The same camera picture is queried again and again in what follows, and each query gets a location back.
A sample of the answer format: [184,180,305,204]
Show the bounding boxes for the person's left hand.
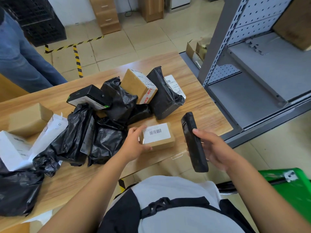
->
[116,125,154,166]

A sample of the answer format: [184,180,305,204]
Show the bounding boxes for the person's right hand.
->
[192,128,241,173]

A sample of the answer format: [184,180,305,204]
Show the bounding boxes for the pile of black poly bags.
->
[33,66,186,177]

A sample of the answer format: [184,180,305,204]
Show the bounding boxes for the small labelled cardboard box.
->
[139,122,176,151]

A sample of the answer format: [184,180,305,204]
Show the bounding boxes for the black handheld scanner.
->
[181,111,209,173]

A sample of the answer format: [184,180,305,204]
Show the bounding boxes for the cardboard box red tape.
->
[120,68,158,105]

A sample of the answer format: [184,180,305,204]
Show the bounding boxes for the black box green marks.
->
[66,84,113,111]

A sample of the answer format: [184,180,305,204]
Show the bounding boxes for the small white box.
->
[164,74,187,100]

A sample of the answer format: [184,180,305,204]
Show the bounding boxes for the plain cardboard box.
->
[7,103,54,139]

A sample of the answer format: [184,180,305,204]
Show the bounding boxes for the person's left forearm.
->
[39,152,131,233]

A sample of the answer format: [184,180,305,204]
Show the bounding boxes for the person's right forearm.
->
[226,157,311,233]

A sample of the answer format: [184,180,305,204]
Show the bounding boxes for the person's white black shirt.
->
[97,176,256,233]

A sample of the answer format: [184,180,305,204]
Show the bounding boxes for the grey metal shelf rack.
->
[179,0,311,149]

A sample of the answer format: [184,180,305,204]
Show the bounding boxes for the long yellow black hazard tape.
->
[44,35,104,78]

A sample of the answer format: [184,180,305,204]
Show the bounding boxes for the open cardboard carton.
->
[186,37,212,70]

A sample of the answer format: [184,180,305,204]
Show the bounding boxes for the grey metal shelf clips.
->
[245,38,266,56]

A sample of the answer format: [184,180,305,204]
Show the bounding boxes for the wooden drawer cabinet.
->
[88,0,122,36]

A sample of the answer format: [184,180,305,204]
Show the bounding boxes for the yellow wooden cabinet unit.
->
[0,73,31,233]

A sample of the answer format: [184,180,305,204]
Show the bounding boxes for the plain wooden cabinet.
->
[138,0,165,23]

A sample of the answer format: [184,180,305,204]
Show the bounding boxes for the brown board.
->
[272,0,311,52]

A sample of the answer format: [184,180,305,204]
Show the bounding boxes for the white cabinet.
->
[168,0,192,13]

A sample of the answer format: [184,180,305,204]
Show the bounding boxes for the black plastic crate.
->
[0,0,67,48]

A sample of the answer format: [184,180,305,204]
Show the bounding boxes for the black chest strap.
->
[140,196,241,220]

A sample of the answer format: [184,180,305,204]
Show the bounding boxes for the thin black cable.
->
[124,0,133,17]

